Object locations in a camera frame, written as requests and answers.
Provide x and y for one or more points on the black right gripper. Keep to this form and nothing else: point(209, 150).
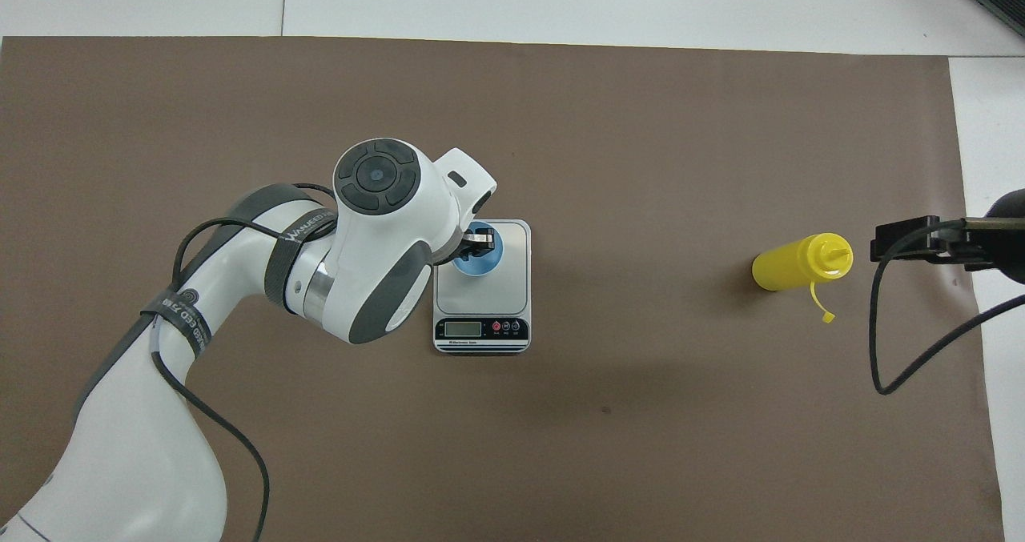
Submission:
point(1010, 246)

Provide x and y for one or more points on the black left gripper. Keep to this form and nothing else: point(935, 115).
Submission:
point(451, 250)

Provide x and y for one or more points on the light blue plastic cup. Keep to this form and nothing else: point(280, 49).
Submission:
point(480, 270)

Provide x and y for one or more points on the yellow squeeze bottle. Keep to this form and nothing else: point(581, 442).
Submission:
point(789, 266)

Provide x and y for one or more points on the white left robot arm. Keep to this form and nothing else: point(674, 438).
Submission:
point(144, 462)

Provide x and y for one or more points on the silver digital kitchen scale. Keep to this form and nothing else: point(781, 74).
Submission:
point(500, 294)

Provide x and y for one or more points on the brown paper mat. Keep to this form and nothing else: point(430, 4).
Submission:
point(641, 126)

